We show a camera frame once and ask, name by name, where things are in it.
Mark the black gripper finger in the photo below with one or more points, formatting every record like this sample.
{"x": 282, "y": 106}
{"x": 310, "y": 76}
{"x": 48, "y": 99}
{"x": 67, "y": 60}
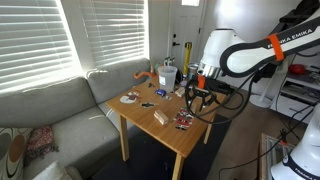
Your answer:
{"x": 208, "y": 101}
{"x": 196, "y": 101}

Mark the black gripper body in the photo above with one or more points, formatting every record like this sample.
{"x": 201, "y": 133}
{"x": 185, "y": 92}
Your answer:
{"x": 203, "y": 93}

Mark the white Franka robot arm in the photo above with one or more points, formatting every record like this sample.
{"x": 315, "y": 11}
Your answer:
{"x": 246, "y": 56}

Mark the colourful snack packet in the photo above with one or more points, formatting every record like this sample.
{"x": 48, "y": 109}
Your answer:
{"x": 184, "y": 120}

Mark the tall clear plastic container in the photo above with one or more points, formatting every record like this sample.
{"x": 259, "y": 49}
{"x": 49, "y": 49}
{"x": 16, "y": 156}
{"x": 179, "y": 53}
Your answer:
{"x": 166, "y": 80}

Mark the small blue object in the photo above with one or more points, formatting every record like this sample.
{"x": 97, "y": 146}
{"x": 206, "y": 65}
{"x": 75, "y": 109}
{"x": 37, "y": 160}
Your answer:
{"x": 160, "y": 92}

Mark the yellow black pole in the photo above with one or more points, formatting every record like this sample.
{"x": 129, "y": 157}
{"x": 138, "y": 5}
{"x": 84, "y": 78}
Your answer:
{"x": 187, "y": 53}

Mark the small dark sticker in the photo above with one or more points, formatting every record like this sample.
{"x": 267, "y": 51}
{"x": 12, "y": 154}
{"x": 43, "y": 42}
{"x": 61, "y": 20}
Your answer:
{"x": 151, "y": 85}

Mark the light wooden table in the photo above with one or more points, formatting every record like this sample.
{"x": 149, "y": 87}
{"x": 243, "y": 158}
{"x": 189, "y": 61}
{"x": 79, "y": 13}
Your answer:
{"x": 150, "y": 128}

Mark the orange octopus plush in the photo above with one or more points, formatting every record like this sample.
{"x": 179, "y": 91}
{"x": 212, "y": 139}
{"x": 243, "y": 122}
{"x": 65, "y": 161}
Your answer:
{"x": 141, "y": 75}

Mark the white door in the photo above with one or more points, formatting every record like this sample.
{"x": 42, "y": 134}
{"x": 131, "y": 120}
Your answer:
{"x": 186, "y": 26}

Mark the dark blue rug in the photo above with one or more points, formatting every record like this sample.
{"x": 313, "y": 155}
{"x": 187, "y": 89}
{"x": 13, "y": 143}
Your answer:
{"x": 150, "y": 166}

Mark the wooden glass side table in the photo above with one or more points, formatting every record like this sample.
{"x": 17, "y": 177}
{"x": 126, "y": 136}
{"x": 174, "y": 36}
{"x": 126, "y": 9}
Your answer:
{"x": 266, "y": 156}

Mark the white shelf unit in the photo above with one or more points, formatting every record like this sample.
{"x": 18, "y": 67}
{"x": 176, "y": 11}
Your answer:
{"x": 300, "y": 96}

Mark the red round object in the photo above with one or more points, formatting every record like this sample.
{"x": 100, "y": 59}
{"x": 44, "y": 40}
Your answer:
{"x": 296, "y": 69}

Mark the white window blind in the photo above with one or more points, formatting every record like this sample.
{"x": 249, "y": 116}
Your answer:
{"x": 33, "y": 40}
{"x": 116, "y": 30}

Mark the gray fabric sofa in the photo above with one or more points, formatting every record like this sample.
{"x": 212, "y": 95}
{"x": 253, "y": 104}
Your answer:
{"x": 66, "y": 133}

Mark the red paisley cloth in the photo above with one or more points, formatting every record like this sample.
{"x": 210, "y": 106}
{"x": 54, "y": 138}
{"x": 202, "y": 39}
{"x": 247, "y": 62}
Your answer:
{"x": 40, "y": 141}

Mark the circle patterned pillow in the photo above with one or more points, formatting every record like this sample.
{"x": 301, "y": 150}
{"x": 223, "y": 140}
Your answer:
{"x": 13, "y": 153}

